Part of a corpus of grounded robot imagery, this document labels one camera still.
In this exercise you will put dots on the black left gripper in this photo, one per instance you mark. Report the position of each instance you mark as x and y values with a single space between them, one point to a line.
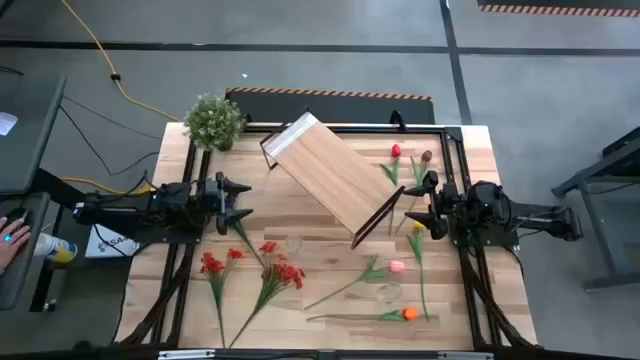
212 200

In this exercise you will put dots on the large red flower bunch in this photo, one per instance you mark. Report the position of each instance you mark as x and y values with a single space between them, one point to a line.
287 274

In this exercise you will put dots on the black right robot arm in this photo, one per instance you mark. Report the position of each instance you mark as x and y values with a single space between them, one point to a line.
540 217

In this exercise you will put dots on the white printed box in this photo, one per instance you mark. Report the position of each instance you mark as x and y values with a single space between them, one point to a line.
110 246

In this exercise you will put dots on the grey office desk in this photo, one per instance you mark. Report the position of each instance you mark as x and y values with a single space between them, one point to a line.
30 150

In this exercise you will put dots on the potted green plant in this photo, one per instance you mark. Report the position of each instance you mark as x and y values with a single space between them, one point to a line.
214 122

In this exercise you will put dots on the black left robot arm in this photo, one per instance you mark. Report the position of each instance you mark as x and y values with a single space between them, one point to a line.
170 200

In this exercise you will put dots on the person's hand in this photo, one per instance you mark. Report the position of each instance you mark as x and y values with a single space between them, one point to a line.
11 245

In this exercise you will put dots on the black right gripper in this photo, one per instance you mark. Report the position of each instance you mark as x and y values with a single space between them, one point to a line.
442 205

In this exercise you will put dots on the dark maroon artificial tulip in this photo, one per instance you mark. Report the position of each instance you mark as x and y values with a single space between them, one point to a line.
426 156

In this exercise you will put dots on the red artificial tulip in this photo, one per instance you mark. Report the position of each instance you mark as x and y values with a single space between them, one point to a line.
396 150

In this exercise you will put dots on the clear glass vase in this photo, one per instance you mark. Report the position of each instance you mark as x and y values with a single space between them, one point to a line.
293 244
389 292

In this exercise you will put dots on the yellow artificial tulip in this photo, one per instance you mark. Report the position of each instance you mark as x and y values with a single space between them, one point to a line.
416 242

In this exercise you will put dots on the black mat with hazard stripe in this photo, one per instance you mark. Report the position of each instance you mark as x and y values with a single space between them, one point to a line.
330 107
560 6

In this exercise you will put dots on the orange artificial tulip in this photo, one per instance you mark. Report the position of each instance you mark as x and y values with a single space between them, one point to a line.
410 313

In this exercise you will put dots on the black metal bracket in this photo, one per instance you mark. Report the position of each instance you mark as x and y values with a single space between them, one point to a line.
398 121

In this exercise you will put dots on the dark grey metal cart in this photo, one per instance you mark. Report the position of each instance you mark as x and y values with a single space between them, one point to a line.
607 210

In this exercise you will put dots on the white paper sheet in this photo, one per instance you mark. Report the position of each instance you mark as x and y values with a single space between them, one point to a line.
6 123

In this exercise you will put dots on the pink artificial tulip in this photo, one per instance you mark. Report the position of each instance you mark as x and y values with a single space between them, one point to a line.
397 266

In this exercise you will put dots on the white and yellow bottle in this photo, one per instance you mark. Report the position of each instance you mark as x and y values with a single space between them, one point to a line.
55 247

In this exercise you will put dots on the wooden shelf black metal frame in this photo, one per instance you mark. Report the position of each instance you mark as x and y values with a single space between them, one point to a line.
332 175

